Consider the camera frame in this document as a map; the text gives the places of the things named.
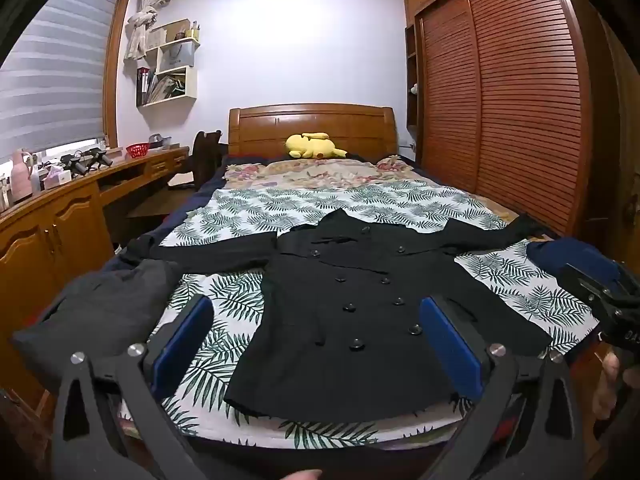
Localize navy bed sheet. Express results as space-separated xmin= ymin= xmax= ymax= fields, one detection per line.
xmin=162 ymin=157 xmax=228 ymax=243

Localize wooden bed frame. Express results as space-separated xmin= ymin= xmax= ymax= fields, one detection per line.
xmin=228 ymin=104 xmax=521 ymax=223

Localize person's right hand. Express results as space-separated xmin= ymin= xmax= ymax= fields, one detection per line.
xmin=592 ymin=350 xmax=632 ymax=422

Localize wooden desk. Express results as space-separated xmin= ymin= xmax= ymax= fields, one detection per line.
xmin=0 ymin=146 xmax=196 ymax=411

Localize black grippers on desk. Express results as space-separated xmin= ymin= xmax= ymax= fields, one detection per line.
xmin=60 ymin=149 xmax=115 ymax=178

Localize floral pillow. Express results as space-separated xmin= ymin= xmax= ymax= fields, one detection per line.
xmin=220 ymin=156 xmax=436 ymax=192

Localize tied beige curtain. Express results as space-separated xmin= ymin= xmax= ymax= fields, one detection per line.
xmin=124 ymin=0 xmax=171 ymax=63

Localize black double-breasted coat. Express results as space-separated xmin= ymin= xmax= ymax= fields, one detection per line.
xmin=120 ymin=207 xmax=553 ymax=423

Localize grey window blind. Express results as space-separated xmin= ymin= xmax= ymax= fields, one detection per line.
xmin=0 ymin=0 xmax=123 ymax=163

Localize dark wooden chair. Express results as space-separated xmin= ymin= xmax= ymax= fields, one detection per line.
xmin=167 ymin=131 xmax=223 ymax=192

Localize wooden louvered wardrobe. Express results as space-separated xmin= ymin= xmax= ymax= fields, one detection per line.
xmin=402 ymin=0 xmax=621 ymax=241

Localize yellow plush toy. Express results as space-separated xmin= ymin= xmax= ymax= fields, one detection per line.
xmin=285 ymin=131 xmax=348 ymax=161

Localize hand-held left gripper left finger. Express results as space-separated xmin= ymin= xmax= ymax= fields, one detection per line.
xmin=50 ymin=294 xmax=216 ymax=480

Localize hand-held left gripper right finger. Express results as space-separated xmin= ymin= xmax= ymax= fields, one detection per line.
xmin=419 ymin=294 xmax=586 ymax=480

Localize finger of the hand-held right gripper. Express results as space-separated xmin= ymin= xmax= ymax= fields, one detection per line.
xmin=557 ymin=259 xmax=640 ymax=322

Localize leaf print blanket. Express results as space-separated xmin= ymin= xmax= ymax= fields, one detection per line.
xmin=117 ymin=180 xmax=601 ymax=451

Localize folded navy blue garment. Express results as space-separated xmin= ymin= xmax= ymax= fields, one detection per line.
xmin=525 ymin=239 xmax=620 ymax=287

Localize folded dark grey garment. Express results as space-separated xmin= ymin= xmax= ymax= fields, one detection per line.
xmin=10 ymin=259 xmax=183 ymax=387

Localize white wall shelf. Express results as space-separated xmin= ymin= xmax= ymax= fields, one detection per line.
xmin=136 ymin=19 xmax=201 ymax=107

